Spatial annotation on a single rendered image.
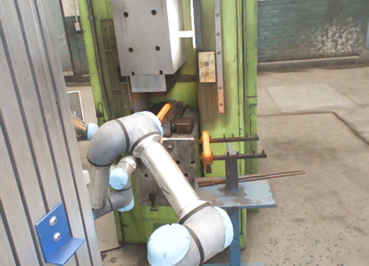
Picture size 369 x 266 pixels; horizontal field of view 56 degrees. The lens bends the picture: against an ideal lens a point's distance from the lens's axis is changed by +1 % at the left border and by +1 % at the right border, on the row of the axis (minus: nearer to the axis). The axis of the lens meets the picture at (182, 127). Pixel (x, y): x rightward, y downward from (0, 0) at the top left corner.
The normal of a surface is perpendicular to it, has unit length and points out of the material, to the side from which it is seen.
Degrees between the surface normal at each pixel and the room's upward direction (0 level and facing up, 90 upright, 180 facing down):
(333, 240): 0
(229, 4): 90
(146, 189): 90
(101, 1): 90
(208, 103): 90
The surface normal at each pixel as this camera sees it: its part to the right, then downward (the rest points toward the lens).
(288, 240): -0.08, -0.93
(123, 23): -0.18, 0.36
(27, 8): 0.94, 0.04
